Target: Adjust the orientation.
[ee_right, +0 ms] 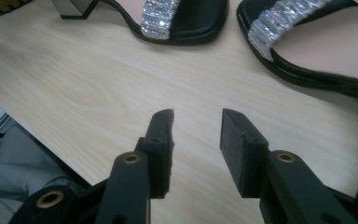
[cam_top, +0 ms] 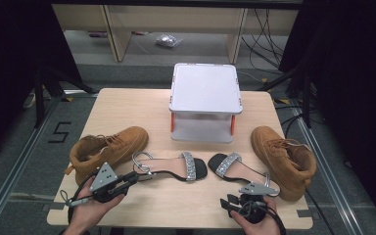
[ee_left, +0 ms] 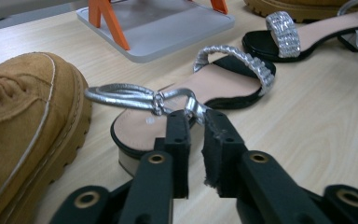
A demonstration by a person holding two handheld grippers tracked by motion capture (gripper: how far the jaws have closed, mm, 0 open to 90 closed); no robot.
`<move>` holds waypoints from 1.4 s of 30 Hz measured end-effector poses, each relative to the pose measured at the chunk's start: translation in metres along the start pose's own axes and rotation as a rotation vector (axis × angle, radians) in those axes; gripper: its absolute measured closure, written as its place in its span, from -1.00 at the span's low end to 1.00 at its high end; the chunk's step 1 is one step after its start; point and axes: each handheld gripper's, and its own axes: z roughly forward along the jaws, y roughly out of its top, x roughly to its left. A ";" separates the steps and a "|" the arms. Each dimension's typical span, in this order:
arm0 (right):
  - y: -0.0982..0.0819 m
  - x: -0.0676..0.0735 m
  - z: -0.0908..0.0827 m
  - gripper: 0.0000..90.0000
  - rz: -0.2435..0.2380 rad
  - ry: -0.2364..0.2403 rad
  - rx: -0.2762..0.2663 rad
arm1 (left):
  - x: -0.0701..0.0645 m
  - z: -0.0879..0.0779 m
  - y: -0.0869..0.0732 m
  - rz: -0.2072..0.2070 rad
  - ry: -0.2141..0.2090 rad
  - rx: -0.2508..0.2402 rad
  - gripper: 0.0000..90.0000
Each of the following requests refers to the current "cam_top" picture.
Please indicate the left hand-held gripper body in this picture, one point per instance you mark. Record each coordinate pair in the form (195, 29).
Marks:
(103, 178)

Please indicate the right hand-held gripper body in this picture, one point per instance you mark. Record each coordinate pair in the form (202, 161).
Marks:
(254, 209)

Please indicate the tan suede boot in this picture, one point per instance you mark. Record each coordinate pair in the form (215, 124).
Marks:
(117, 143)
(280, 163)

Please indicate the white two-tier shoe rack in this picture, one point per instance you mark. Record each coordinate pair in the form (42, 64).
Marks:
(205, 88)

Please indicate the person's right hand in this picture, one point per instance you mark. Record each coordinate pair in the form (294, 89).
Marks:
(261, 228)

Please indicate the person's left hand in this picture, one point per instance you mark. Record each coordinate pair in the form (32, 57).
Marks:
(88, 212)

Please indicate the black metal stand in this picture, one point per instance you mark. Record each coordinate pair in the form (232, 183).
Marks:
(306, 104)
(39, 104)

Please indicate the clear plastic bag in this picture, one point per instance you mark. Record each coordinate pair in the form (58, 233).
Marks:
(168, 40)

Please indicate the black curtain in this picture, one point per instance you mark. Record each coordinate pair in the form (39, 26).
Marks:
(355, 98)
(6, 65)

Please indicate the beige wooden desk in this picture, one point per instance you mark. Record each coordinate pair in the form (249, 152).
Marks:
(176, 18)

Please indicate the aluminium floor rail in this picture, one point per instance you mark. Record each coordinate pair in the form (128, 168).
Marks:
(327, 169)
(16, 169)

